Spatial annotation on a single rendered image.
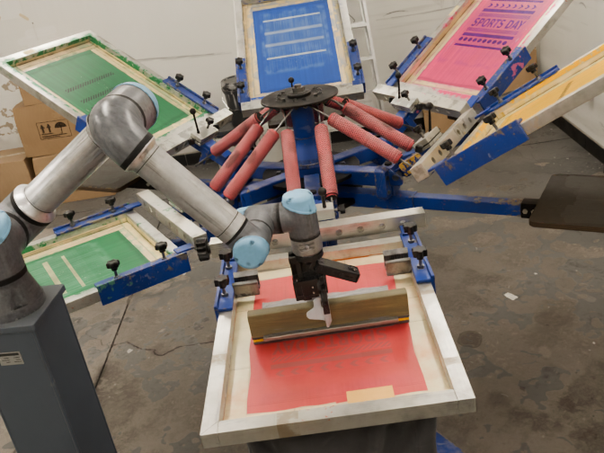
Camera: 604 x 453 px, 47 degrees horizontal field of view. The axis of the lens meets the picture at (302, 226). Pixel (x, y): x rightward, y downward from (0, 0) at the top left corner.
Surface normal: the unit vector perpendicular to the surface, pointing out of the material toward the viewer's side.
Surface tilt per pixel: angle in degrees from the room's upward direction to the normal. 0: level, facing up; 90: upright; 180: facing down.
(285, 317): 93
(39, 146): 91
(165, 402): 0
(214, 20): 90
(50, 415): 90
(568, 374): 0
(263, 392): 0
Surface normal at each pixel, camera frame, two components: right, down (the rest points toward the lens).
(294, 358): -0.15, -0.90
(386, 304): 0.04, 0.46
